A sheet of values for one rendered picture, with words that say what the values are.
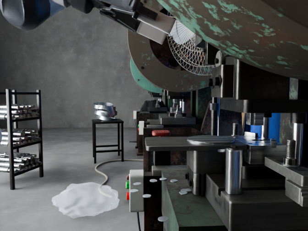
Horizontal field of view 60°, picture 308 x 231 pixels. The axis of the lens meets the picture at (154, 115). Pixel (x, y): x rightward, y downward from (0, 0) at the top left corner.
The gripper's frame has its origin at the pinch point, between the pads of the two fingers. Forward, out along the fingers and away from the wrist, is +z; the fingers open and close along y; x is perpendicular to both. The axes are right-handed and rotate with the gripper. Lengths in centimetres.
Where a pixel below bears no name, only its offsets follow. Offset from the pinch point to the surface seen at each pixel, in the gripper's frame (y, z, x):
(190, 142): -5.9, 17.9, -20.8
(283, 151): -0.5, 38.3, -13.2
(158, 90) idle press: -314, 34, -8
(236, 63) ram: -2.3, 18.8, 1.3
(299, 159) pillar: 1.4, 41.5, -13.3
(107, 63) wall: -673, -87, 6
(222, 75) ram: -4.1, 17.6, -2.4
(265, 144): -1.7, 34.0, -13.4
